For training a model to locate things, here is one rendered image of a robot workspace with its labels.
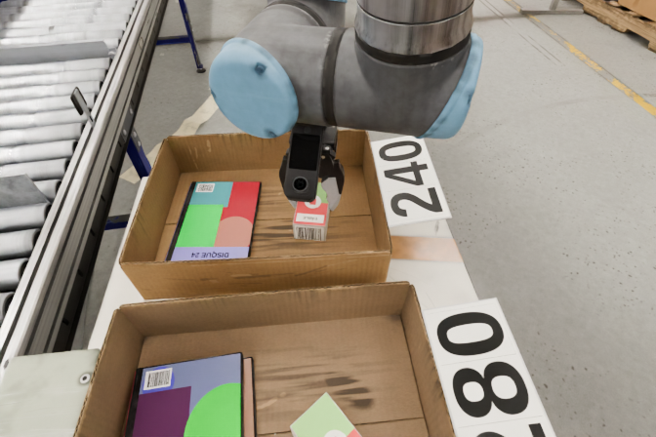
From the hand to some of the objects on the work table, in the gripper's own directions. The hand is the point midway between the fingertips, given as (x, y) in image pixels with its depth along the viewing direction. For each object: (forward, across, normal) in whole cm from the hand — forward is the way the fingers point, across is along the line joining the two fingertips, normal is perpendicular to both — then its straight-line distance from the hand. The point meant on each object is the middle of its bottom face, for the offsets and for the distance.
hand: (312, 207), depth 67 cm
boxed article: (+3, 0, 0) cm, 3 cm away
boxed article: (+3, -7, +35) cm, 36 cm away
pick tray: (+4, +8, +2) cm, 9 cm away
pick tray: (+4, 0, +34) cm, 34 cm away
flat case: (+3, +17, +3) cm, 18 cm away
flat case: (+2, +10, +36) cm, 38 cm away
